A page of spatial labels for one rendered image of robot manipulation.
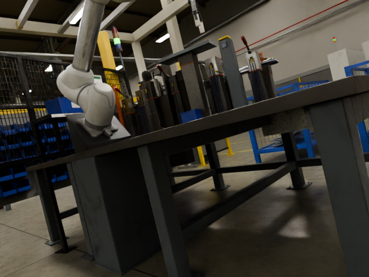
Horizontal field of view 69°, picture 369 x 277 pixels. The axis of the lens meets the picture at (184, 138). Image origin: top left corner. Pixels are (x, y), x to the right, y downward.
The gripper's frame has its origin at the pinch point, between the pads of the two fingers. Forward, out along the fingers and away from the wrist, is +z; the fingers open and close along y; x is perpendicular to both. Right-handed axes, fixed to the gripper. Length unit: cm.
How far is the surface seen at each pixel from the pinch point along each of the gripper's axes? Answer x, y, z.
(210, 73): 1.6, 11.3, 26.5
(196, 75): 8.6, -2.0, 27.7
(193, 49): 6.5, -6.1, 12.9
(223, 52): -10.8, -7.1, 20.6
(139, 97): 60, 24, 26
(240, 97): -14, -8, 49
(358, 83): -42, -100, 60
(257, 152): -12, 218, 111
